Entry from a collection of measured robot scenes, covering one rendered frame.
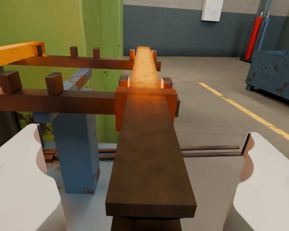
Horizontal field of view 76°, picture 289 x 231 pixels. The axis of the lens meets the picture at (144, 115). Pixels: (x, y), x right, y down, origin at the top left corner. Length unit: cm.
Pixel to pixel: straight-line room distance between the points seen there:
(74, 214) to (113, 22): 88
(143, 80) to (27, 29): 52
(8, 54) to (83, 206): 30
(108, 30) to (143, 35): 561
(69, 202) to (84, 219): 5
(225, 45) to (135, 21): 352
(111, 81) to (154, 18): 571
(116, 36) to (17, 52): 70
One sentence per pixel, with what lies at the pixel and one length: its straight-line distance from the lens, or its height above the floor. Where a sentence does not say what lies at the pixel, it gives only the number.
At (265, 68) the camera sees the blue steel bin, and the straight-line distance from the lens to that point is 384.
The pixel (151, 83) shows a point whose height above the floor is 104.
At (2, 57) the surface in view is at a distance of 38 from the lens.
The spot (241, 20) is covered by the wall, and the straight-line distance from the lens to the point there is 823.
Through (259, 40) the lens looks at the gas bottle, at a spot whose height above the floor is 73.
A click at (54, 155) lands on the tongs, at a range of 53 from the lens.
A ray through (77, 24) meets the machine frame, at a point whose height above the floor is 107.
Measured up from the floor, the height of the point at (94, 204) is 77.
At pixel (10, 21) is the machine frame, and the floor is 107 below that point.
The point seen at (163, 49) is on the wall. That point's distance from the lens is 689.
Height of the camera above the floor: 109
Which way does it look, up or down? 27 degrees down
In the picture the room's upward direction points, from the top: 3 degrees clockwise
